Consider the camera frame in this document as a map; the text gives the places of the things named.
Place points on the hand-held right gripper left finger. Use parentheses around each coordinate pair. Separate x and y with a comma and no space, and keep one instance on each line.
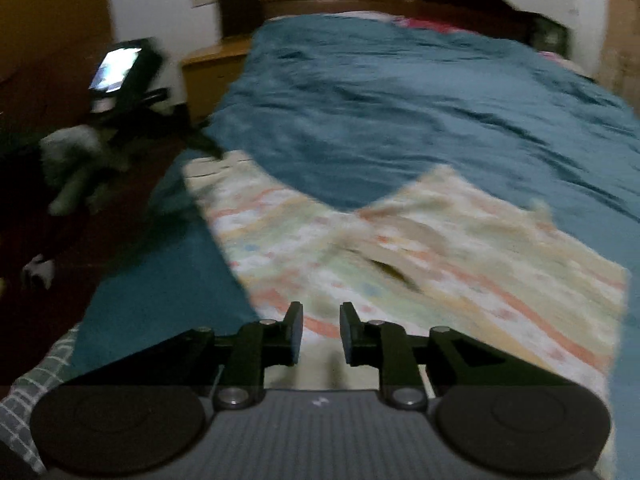
(295,336)

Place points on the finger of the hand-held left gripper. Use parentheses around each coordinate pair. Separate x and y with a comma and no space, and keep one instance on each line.
(200,141)

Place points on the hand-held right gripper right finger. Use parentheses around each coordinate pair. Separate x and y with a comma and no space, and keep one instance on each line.
(347,336)

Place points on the pastel striped pants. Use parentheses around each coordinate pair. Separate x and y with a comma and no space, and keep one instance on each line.
(410,270)

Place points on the wooden nightstand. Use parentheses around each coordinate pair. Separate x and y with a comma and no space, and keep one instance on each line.
(215,72)

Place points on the brown wooden cabinet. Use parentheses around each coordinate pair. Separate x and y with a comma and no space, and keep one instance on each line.
(45,20)

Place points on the white fluffy object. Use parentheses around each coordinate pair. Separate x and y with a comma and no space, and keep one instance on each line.
(70,165)

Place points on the teal blanket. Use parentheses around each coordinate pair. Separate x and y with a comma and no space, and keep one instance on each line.
(380,110)

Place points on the pink floral pillow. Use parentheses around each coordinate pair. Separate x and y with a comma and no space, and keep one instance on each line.
(425,22)

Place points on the checked bed sheet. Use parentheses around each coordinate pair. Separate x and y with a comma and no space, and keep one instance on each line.
(35,400)

